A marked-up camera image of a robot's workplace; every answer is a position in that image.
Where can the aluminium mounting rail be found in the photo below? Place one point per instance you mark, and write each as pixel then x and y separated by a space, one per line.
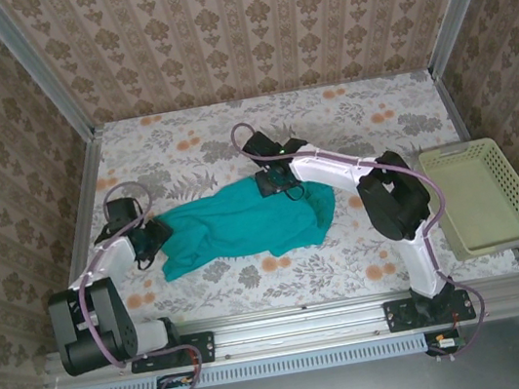
pixel 300 326

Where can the small black circuit board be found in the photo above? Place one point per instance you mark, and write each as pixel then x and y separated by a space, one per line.
pixel 176 383
pixel 443 344

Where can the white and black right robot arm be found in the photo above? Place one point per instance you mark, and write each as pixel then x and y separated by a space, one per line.
pixel 324 169

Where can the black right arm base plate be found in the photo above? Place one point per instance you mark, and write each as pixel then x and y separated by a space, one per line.
pixel 397 316

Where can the pale green plastic basket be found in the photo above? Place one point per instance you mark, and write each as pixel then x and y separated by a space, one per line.
pixel 477 199

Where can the floral tablecloth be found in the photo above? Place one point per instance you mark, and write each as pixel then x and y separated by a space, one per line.
pixel 277 117

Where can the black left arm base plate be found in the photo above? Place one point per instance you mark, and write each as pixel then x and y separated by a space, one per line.
pixel 204 346

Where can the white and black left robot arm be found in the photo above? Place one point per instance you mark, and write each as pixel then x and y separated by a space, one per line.
pixel 90 340

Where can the teal t-shirt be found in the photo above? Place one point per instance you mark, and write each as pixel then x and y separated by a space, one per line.
pixel 244 221

